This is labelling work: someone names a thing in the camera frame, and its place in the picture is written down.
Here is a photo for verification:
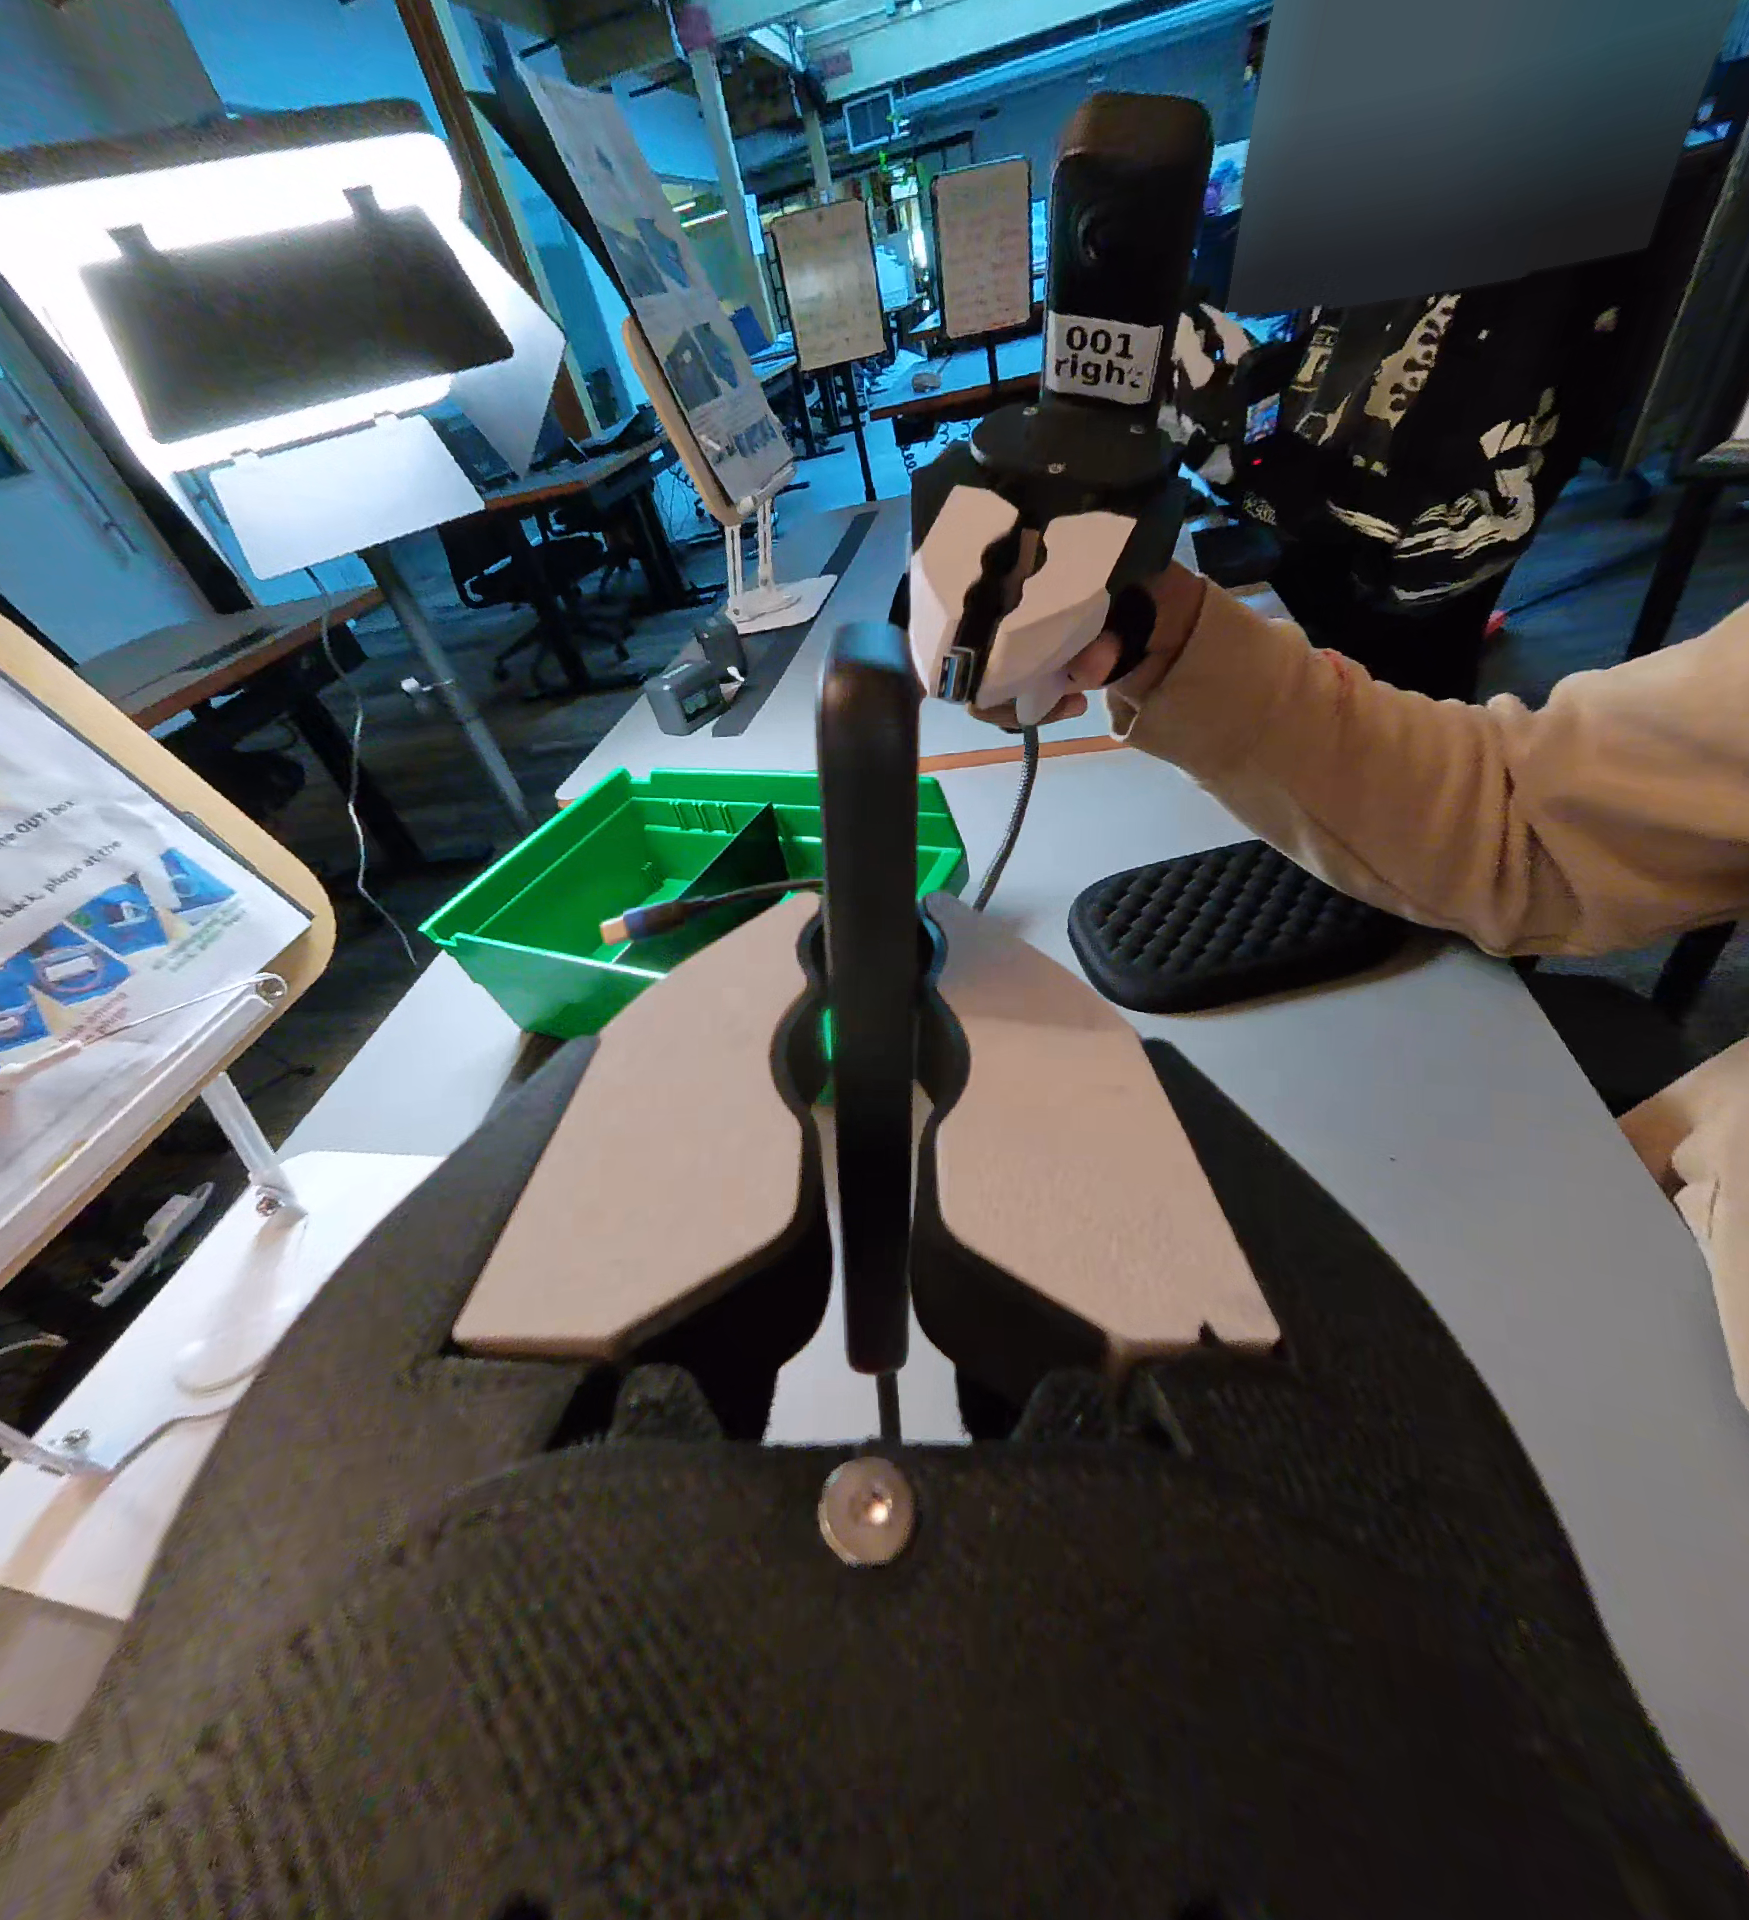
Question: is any grey device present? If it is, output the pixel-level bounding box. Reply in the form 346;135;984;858
641;619;751;740

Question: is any printed instruction sheet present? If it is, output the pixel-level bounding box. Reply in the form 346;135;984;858
0;607;312;1310

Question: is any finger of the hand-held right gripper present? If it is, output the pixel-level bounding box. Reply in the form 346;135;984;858
907;487;1025;707
971;515;1140;722

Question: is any black divider of green bin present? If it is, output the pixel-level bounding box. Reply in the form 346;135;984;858
653;802;819;935

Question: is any notice board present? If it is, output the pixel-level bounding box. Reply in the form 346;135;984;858
929;154;1037;400
765;197;895;504

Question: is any black wrist rest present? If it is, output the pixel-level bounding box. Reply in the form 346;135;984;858
1066;837;1418;1018

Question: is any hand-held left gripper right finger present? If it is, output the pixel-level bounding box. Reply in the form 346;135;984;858
912;895;1284;1370

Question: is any green plastic bin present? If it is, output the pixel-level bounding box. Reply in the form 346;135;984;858
420;767;970;1042

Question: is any person's right hand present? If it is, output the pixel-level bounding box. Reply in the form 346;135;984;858
1015;563;1210;737

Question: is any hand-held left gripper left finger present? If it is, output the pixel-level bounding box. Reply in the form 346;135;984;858
451;896;831;1364

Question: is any person's right forearm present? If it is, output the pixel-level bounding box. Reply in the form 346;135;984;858
1111;552;1749;965

